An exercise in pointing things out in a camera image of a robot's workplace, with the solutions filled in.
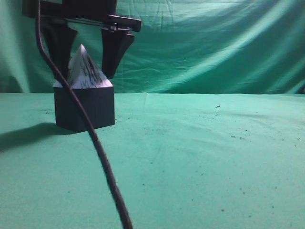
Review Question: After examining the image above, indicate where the green backdrop cloth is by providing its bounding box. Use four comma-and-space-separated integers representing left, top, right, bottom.
0, 0, 305, 94

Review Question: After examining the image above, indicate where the dark purple cube block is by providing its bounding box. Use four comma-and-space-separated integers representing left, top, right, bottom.
53, 86, 115, 133

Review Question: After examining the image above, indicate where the white purple-streaked square pyramid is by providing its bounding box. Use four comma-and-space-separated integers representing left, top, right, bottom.
66, 44, 113, 89

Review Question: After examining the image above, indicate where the black cable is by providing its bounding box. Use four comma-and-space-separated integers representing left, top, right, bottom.
35, 0, 133, 229

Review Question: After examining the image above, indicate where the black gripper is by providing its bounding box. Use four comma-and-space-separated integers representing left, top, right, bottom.
22, 0, 142, 79

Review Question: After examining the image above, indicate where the green table cloth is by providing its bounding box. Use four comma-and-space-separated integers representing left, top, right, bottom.
0, 94, 305, 229

